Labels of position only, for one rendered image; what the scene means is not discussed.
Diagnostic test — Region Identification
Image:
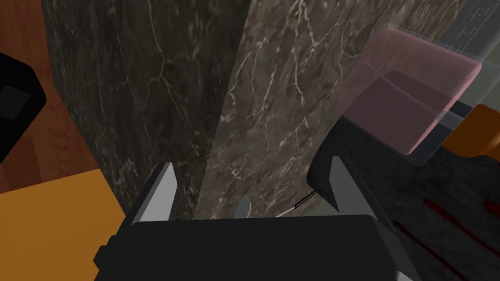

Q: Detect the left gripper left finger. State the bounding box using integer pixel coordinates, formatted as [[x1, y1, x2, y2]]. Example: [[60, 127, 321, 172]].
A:
[[125, 161, 179, 225]]

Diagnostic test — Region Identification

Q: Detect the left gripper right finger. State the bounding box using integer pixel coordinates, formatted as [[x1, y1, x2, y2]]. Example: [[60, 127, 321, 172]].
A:
[[330, 155, 392, 226]]

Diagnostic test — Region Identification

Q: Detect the black slab with red stripes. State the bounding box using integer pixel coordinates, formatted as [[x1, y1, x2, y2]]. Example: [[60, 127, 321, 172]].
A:
[[306, 116, 500, 281]]

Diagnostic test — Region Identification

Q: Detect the yellow block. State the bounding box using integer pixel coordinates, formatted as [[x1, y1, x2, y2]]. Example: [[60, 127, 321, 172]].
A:
[[0, 168, 131, 281]]

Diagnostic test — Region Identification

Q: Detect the pink translucent box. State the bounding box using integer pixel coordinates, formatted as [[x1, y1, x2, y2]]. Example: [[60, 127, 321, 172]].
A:
[[335, 25, 485, 166]]

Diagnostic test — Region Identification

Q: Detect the orange block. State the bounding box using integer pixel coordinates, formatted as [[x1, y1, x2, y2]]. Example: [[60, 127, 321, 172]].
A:
[[441, 103, 500, 161]]

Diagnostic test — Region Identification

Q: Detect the black-handled knife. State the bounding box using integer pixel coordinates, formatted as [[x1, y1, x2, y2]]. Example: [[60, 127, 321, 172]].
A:
[[273, 190, 318, 218]]

